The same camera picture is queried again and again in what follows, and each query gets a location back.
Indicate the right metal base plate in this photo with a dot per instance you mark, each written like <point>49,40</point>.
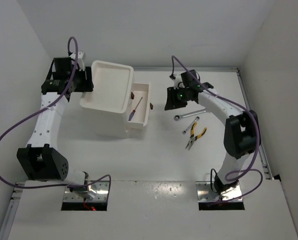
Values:
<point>206,195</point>

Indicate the white drawer cabinet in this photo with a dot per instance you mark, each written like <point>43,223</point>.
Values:
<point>105,109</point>

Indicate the large ratchet wrench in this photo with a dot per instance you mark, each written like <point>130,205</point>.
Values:
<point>194,113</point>

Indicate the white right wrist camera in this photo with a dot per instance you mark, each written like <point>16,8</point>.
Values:
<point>177,79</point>

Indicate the blue handled screwdriver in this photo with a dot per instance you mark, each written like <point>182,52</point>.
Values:
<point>134,110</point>

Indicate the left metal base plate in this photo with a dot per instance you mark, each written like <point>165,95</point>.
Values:
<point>95,193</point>

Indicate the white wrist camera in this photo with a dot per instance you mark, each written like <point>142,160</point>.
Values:
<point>80,59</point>
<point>177,79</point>

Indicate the yellow needle nose pliers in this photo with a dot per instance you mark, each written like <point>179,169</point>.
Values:
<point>194,137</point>

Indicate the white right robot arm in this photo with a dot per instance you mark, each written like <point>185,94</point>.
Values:
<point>241,130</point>

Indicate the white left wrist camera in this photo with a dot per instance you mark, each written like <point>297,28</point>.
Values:
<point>80,59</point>

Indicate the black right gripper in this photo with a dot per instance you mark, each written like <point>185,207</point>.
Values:
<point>171,102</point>

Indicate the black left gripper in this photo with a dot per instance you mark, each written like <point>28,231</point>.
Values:
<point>87,85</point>

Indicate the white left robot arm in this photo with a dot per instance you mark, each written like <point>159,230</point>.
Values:
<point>40,159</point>

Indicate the small combination wrench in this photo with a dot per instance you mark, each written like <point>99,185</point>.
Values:
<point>192,123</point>

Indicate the white drawer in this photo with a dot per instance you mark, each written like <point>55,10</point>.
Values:
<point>141,104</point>

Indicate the metal base plate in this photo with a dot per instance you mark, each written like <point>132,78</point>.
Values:
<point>95,193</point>
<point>206,195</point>

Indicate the white front cover board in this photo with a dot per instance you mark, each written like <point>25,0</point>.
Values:
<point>154,210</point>

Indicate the aluminium frame rail left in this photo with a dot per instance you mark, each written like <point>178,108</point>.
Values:
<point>11,210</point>

